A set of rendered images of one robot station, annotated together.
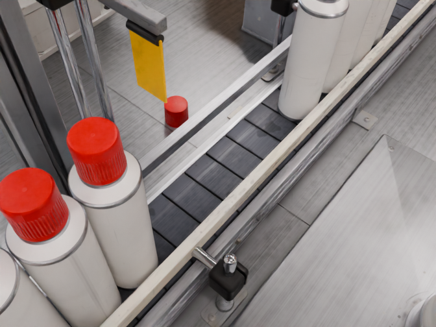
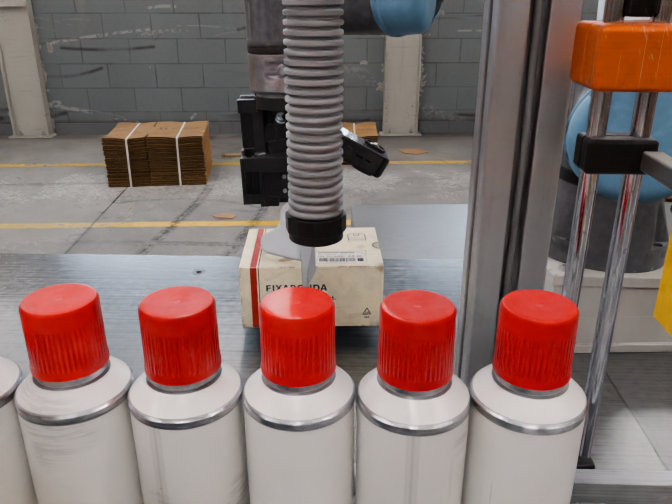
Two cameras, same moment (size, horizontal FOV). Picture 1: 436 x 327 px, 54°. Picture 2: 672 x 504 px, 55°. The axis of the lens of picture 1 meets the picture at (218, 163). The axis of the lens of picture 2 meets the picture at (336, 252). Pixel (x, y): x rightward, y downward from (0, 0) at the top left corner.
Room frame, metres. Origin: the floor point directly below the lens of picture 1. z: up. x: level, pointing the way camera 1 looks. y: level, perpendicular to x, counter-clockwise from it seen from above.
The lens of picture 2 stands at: (-0.04, -0.07, 1.21)
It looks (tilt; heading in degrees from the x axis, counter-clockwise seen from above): 22 degrees down; 55
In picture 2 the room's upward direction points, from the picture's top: straight up
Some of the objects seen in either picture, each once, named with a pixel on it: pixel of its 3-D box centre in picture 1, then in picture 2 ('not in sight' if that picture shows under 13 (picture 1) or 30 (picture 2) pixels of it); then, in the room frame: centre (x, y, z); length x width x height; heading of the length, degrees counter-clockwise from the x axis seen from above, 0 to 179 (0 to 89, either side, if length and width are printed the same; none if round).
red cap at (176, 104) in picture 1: (176, 111); not in sight; (0.42, 0.06, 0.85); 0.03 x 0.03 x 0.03
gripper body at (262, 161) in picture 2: not in sight; (281, 148); (0.32, 0.55, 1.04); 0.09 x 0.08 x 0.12; 147
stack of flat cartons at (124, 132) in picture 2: not in sight; (160, 152); (1.45, 4.15, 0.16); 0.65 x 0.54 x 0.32; 151
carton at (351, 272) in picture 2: not in sight; (312, 274); (0.34, 0.53, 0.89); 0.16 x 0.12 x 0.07; 147
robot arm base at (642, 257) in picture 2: not in sight; (603, 209); (0.62, 0.33, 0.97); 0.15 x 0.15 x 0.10
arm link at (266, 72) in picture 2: not in sight; (284, 74); (0.32, 0.54, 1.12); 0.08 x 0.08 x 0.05
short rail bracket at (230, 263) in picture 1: (228, 282); not in sight; (0.16, -0.02, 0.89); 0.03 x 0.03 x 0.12; 53
